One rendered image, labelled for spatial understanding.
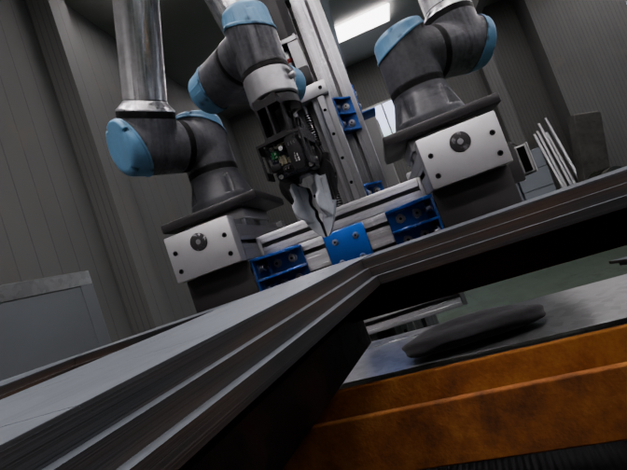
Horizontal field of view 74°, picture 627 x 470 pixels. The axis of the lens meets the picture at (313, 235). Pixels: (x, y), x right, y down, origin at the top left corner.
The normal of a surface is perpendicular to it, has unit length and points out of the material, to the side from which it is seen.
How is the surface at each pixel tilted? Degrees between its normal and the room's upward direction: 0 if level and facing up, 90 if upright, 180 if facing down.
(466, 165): 90
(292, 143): 90
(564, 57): 90
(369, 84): 90
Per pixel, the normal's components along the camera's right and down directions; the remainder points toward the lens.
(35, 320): 0.88, -0.33
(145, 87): 0.45, 0.23
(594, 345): -0.34, 0.07
